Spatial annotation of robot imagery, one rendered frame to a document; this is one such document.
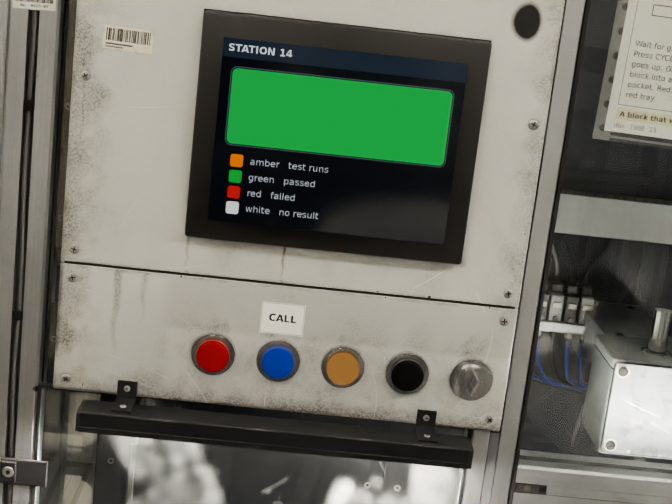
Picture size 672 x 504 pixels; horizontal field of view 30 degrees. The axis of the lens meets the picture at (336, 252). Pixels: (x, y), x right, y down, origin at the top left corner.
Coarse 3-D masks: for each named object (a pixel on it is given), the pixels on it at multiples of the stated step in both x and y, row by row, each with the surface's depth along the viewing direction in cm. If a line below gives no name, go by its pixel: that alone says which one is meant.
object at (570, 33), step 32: (576, 0) 110; (576, 32) 110; (544, 160) 113; (544, 192) 114; (544, 224) 114; (544, 256) 115; (512, 352) 118; (512, 384) 118; (512, 416) 119; (480, 448) 119; (512, 448) 119; (480, 480) 120
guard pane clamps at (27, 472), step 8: (0, 464) 119; (8, 464) 118; (16, 464) 118; (24, 464) 118; (32, 464) 119; (40, 464) 119; (0, 472) 119; (8, 472) 118; (16, 472) 119; (24, 472) 119; (32, 472) 119; (40, 472) 119; (0, 480) 119; (8, 480) 119; (16, 480) 119; (24, 480) 119; (32, 480) 119; (40, 480) 119
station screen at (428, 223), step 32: (224, 64) 107; (256, 64) 107; (288, 64) 107; (320, 64) 107; (352, 64) 107; (384, 64) 107; (416, 64) 107; (448, 64) 107; (224, 96) 108; (224, 128) 108; (448, 128) 109; (224, 160) 109; (256, 160) 109; (288, 160) 109; (320, 160) 109; (352, 160) 109; (384, 160) 109; (448, 160) 109; (224, 192) 110; (256, 192) 110; (288, 192) 110; (320, 192) 110; (352, 192) 110; (384, 192) 110; (416, 192) 110; (448, 192) 110; (256, 224) 110; (288, 224) 110; (320, 224) 111; (352, 224) 111; (384, 224) 111; (416, 224) 111
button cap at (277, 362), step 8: (272, 352) 115; (280, 352) 115; (288, 352) 115; (264, 360) 115; (272, 360) 115; (280, 360) 115; (288, 360) 115; (264, 368) 115; (272, 368) 115; (280, 368) 115; (288, 368) 115; (272, 376) 115; (280, 376) 115
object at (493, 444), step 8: (496, 432) 119; (496, 440) 119; (488, 448) 119; (496, 448) 119; (488, 456) 120; (496, 456) 120; (488, 464) 120; (488, 472) 120; (488, 480) 120; (488, 488) 120; (488, 496) 121
